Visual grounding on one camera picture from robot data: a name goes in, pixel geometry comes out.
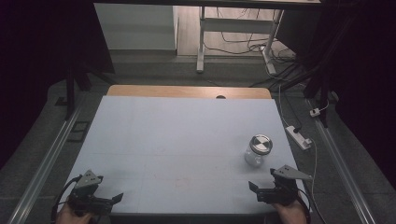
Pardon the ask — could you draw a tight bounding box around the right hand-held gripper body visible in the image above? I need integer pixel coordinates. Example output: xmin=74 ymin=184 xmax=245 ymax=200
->
xmin=269 ymin=164 xmax=314 ymax=207

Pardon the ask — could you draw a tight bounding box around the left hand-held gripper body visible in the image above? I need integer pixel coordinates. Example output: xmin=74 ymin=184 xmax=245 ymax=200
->
xmin=67 ymin=169 xmax=114 ymax=217

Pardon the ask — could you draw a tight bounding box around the clear glass jar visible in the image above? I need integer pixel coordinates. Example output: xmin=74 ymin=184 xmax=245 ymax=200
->
xmin=243 ymin=143 xmax=265 ymax=168

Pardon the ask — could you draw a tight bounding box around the silver metal jar lid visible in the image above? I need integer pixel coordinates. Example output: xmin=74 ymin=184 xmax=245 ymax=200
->
xmin=249 ymin=133 xmax=274 ymax=156

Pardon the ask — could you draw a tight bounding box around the person's left hand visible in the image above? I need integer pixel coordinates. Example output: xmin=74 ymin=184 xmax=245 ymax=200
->
xmin=55 ymin=202 xmax=94 ymax=224

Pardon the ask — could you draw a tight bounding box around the person's right hand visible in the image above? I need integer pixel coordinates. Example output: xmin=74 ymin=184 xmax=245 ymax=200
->
xmin=272 ymin=199 xmax=309 ymax=224

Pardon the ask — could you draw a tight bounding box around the white power strip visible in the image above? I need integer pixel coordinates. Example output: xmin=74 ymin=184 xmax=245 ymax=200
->
xmin=285 ymin=125 xmax=313 ymax=151

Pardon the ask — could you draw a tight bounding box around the pale foam board mat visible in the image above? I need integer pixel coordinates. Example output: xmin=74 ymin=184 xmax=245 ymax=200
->
xmin=53 ymin=95 xmax=313 ymax=216

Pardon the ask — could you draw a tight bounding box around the black metal stand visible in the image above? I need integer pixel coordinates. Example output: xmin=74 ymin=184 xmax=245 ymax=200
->
xmin=55 ymin=62 xmax=116 ymax=120
xmin=270 ymin=12 xmax=359 ymax=129

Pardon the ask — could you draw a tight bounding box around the wooden table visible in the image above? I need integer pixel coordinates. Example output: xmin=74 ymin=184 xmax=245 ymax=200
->
xmin=106 ymin=84 xmax=273 ymax=100

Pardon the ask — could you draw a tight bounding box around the black curtain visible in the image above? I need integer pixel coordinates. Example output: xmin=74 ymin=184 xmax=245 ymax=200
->
xmin=0 ymin=0 xmax=116 ymax=171
xmin=276 ymin=0 xmax=396 ymax=190

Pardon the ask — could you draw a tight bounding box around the light grey panel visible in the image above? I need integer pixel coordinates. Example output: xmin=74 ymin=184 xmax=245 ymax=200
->
xmin=93 ymin=3 xmax=179 ymax=51

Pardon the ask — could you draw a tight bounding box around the dark desk top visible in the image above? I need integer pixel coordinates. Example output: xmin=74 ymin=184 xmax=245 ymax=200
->
xmin=92 ymin=0 xmax=321 ymax=9

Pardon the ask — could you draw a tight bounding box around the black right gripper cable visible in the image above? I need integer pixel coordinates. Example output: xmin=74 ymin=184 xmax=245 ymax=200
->
xmin=295 ymin=189 xmax=312 ymax=224

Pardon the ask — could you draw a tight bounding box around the white cable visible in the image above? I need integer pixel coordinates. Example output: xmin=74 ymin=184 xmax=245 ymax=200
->
xmin=277 ymin=84 xmax=328 ymax=224

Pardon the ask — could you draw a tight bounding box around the aluminium floor rail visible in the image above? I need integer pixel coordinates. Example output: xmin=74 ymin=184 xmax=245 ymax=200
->
xmin=306 ymin=99 xmax=376 ymax=224
xmin=7 ymin=102 xmax=83 ymax=224

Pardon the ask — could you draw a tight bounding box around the tangle of black cables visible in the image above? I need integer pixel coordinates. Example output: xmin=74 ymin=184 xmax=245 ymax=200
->
xmin=204 ymin=7 xmax=300 ymax=88

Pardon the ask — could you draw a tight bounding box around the white desk frame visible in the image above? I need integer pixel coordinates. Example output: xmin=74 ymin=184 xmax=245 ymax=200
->
xmin=195 ymin=6 xmax=285 ymax=76

